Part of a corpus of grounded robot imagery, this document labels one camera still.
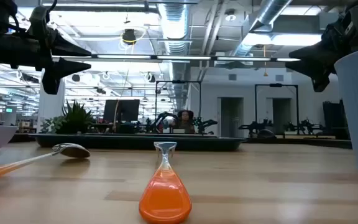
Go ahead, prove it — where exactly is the black camera cable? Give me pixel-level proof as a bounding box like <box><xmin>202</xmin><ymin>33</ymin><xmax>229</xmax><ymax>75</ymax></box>
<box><xmin>45</xmin><ymin>0</ymin><xmax>58</xmax><ymax>15</ymax></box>

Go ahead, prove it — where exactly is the orange-handled metal spoon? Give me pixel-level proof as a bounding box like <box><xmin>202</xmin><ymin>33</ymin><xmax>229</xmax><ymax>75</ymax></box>
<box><xmin>0</xmin><ymin>142</ymin><xmax>91</xmax><ymax>187</ymax></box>

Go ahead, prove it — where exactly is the frame light bar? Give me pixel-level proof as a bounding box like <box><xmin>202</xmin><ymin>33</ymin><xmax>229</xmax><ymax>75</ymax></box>
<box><xmin>51</xmin><ymin>54</ymin><xmax>301</xmax><ymax>63</ymax></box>

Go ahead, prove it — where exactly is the white building pillar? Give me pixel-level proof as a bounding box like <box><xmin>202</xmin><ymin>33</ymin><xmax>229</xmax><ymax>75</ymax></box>
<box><xmin>37</xmin><ymin>70</ymin><xmax>66</xmax><ymax>133</ymax></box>

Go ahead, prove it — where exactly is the small green potted plant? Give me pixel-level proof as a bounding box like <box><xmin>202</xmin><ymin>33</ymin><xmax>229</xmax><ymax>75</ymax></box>
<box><xmin>40</xmin><ymin>100</ymin><xmax>96</xmax><ymax>135</ymax></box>

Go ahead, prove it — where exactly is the black overhead camera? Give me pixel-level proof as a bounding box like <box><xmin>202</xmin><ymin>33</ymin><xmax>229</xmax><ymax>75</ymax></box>
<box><xmin>122</xmin><ymin>28</ymin><xmax>137</xmax><ymax>45</ymax></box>

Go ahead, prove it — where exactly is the person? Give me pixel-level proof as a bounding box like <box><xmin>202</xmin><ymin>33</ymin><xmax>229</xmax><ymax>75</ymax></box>
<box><xmin>171</xmin><ymin>110</ymin><xmax>196</xmax><ymax>134</ymax></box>

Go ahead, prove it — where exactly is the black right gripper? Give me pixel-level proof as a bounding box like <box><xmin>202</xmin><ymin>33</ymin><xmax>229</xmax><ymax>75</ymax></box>
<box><xmin>285</xmin><ymin>0</ymin><xmax>358</xmax><ymax>93</ymax></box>

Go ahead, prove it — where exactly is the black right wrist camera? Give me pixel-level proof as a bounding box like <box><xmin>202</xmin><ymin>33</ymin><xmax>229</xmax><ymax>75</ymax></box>
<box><xmin>342</xmin><ymin>1</ymin><xmax>358</xmax><ymax>35</ymax></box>

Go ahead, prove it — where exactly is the orange-handled metal fork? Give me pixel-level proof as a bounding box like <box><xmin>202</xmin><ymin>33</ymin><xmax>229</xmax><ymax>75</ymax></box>
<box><xmin>139</xmin><ymin>141</ymin><xmax>193</xmax><ymax>224</ymax></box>

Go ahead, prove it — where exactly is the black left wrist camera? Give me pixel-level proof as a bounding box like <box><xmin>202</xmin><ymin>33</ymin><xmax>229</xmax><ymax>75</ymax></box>
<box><xmin>29</xmin><ymin>5</ymin><xmax>54</xmax><ymax>31</ymax></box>

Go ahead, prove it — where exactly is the black computer monitor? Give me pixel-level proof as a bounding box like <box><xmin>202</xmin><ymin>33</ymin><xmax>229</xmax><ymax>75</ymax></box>
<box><xmin>103</xmin><ymin>99</ymin><xmax>140</xmax><ymax>124</ymax></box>

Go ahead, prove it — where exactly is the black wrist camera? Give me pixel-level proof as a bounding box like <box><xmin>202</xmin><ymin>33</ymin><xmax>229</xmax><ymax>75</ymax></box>
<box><xmin>29</xmin><ymin>5</ymin><xmax>54</xmax><ymax>31</ymax></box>
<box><xmin>342</xmin><ymin>1</ymin><xmax>358</xmax><ymax>35</ymax></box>

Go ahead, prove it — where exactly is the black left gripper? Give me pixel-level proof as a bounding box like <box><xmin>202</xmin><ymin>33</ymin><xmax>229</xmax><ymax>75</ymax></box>
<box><xmin>0</xmin><ymin>29</ymin><xmax>92</xmax><ymax>95</ymax></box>

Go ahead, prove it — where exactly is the grey door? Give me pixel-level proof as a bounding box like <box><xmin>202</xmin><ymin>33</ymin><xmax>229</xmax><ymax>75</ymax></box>
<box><xmin>265</xmin><ymin>98</ymin><xmax>292</xmax><ymax>134</ymax></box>
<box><xmin>218</xmin><ymin>96</ymin><xmax>245</xmax><ymax>138</ymax></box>

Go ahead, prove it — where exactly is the black cabinet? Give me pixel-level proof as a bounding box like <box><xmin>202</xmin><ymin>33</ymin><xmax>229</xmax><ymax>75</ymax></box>
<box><xmin>323</xmin><ymin>99</ymin><xmax>351</xmax><ymax>139</ymax></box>

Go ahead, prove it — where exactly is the dark green serving tray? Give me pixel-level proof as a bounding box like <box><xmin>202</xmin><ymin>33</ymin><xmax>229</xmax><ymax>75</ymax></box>
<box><xmin>31</xmin><ymin>133</ymin><xmax>247</xmax><ymax>152</ymax></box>

